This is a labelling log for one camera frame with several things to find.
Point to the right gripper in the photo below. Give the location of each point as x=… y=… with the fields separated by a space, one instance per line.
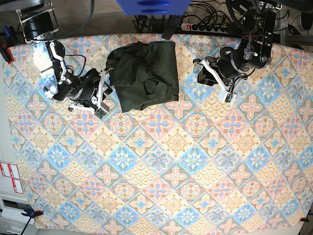
x=92 y=85

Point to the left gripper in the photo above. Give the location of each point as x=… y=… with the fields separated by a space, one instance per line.
x=230 y=66

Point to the dark green long-sleeve shirt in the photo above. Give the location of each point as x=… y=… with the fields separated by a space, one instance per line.
x=144 y=74

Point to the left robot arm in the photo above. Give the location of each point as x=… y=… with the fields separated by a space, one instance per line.
x=253 y=52

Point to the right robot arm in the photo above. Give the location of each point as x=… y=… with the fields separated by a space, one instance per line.
x=39 y=26

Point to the white power strip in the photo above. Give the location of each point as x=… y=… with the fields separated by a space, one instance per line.
x=202 y=28

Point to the black remote control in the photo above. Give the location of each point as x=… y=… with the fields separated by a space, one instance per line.
x=174 y=21

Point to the blue plastic box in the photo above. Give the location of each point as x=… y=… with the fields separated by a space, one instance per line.
x=154 y=7

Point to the colourful patterned tablecloth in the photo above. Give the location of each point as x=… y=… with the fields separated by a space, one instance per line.
x=191 y=167

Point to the red white stickers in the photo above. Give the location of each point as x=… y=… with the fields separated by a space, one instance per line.
x=9 y=178

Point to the blue clamp bottom left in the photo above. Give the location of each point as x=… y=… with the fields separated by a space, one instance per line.
x=31 y=214

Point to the black clamp bottom right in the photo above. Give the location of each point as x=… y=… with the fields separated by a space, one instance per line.
x=305 y=219

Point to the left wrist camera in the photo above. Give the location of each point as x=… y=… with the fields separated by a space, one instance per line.
x=227 y=97

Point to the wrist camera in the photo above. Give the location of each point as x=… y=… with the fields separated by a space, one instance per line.
x=227 y=97
x=100 y=113

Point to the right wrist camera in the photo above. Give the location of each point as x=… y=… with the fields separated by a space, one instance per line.
x=100 y=113

